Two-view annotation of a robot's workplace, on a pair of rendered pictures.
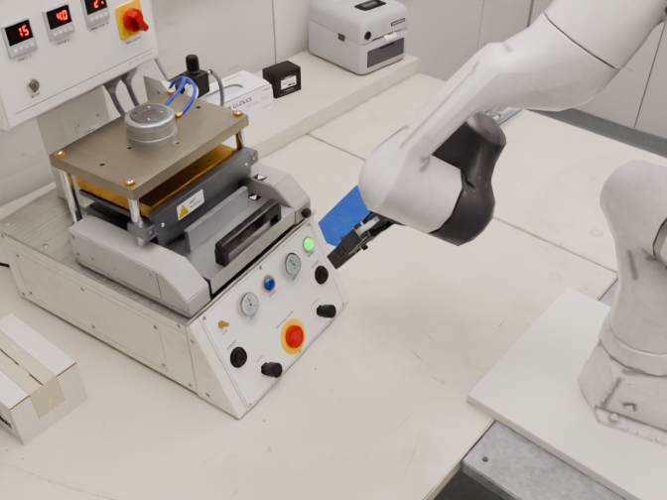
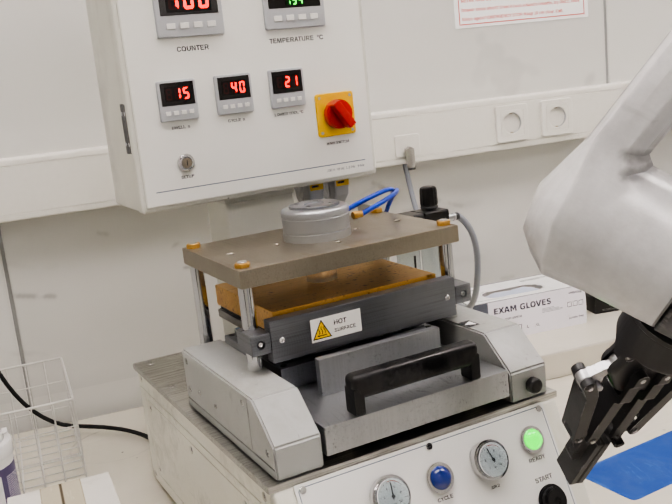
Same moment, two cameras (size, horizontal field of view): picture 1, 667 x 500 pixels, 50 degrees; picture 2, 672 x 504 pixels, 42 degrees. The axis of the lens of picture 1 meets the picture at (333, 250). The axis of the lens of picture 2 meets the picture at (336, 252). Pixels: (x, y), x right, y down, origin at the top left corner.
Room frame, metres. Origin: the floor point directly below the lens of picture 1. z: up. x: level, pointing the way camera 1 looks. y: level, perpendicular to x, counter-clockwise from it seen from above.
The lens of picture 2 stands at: (0.16, -0.22, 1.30)
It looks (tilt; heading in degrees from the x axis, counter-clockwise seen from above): 12 degrees down; 30
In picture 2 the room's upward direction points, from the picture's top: 6 degrees counter-clockwise
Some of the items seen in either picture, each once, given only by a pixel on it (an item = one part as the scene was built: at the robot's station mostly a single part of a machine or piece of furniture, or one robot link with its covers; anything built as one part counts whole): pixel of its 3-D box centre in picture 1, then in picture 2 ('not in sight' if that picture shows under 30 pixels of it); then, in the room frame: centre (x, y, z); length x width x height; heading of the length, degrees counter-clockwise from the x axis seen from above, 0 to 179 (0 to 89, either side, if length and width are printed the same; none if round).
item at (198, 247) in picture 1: (186, 213); (349, 360); (0.98, 0.25, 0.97); 0.30 x 0.22 x 0.08; 57
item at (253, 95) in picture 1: (224, 102); (514, 307); (1.66, 0.28, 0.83); 0.23 x 0.12 x 0.07; 136
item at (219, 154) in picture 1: (161, 155); (327, 271); (1.02, 0.29, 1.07); 0.22 x 0.17 x 0.10; 147
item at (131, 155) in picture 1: (150, 137); (322, 251); (1.04, 0.31, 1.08); 0.31 x 0.24 x 0.13; 147
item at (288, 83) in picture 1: (282, 78); (608, 290); (1.81, 0.14, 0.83); 0.09 x 0.06 x 0.07; 131
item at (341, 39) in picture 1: (358, 29); not in sight; (2.03, -0.07, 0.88); 0.25 x 0.20 x 0.17; 43
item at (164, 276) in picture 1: (137, 264); (245, 402); (0.86, 0.31, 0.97); 0.25 x 0.05 x 0.07; 57
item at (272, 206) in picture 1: (249, 230); (414, 375); (0.91, 0.14, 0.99); 0.15 x 0.02 x 0.04; 147
